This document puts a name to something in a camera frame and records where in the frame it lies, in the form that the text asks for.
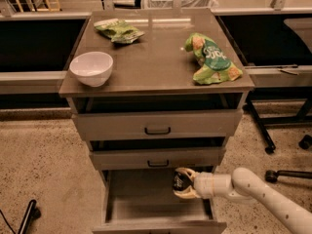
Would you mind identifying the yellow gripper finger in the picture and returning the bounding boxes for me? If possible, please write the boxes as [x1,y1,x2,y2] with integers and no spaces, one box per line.
[174,186,200,199]
[175,167,199,181]

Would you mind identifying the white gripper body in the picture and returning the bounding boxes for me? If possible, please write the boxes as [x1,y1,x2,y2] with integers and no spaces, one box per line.
[193,173,233,199]

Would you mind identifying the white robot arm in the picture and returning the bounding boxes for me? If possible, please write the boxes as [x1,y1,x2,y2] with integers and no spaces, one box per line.
[173,168,312,234]

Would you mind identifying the bottom grey drawer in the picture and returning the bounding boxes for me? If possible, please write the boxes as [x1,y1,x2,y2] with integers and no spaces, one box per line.
[93,169,226,234]

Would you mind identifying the grey drawer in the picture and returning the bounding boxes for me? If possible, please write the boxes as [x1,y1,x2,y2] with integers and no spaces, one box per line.
[93,169,226,234]
[90,147,225,170]
[72,109,243,140]

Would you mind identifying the middle grey drawer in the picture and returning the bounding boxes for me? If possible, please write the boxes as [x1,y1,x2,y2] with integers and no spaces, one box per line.
[90,147,225,170]

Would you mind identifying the grey drawer cabinet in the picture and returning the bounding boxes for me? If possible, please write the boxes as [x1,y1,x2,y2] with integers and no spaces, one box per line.
[58,9,255,234]

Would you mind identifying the top grey drawer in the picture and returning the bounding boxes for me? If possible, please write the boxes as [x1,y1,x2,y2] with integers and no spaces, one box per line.
[72,109,243,140]

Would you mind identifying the black chair base caster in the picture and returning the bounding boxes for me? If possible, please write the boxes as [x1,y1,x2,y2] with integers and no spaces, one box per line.
[264,170,312,183]

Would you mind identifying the green chip bag right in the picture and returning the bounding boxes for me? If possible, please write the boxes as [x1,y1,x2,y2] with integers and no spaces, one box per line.
[184,33,243,85]

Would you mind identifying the white bowl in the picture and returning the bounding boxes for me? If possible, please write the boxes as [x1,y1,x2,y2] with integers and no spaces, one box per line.
[69,52,113,87]

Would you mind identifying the green snack bag back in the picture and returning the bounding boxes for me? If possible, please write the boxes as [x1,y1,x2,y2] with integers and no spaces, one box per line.
[94,19,144,44]

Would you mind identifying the black stand foot left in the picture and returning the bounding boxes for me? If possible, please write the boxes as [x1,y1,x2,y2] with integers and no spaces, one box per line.
[0,199,42,234]

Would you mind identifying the black table leg frame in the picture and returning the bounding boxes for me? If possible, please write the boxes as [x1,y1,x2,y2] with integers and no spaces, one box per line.
[246,89,312,154]

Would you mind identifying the white wire basket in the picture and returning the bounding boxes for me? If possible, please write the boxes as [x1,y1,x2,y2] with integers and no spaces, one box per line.
[142,0,218,9]

